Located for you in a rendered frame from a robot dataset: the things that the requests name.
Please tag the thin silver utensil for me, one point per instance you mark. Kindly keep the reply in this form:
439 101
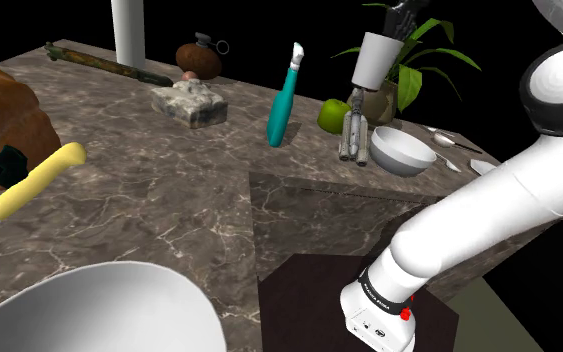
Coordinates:
434 129

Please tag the large brown round loaf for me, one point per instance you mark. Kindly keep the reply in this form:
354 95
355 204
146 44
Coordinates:
3 112

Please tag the small pink egg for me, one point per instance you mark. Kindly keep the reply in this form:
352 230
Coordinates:
190 76

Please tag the small white bowl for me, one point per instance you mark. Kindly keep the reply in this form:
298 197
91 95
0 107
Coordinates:
398 156

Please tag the tall white cylinder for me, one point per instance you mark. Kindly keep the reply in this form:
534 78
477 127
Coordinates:
128 34

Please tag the grey white rocket toy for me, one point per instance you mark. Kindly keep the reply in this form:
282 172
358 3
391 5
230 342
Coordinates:
354 139

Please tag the rusty green long tool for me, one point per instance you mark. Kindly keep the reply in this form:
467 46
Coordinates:
100 63

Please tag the green apple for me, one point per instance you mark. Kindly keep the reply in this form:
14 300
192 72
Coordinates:
332 117

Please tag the teal brush with white head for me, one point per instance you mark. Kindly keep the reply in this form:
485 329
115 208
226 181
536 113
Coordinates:
281 109

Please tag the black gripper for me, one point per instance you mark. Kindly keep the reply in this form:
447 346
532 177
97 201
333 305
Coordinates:
404 17

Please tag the white cup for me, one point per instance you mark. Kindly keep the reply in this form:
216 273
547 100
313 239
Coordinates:
376 61

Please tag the grey white stone block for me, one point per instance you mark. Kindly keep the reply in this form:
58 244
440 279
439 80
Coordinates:
191 105

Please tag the large white bowl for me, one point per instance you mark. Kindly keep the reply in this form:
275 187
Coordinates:
100 312

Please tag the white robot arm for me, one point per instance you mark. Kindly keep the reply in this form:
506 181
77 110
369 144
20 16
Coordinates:
466 219

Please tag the white flat object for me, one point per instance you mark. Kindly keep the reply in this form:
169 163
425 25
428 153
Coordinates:
482 166

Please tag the dark maroon robot stand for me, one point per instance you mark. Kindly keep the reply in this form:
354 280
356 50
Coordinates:
305 307

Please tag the green plant in brown pot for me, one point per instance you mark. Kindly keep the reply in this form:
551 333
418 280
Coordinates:
383 106

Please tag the brown round flask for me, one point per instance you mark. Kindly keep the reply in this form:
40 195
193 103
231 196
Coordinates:
198 61

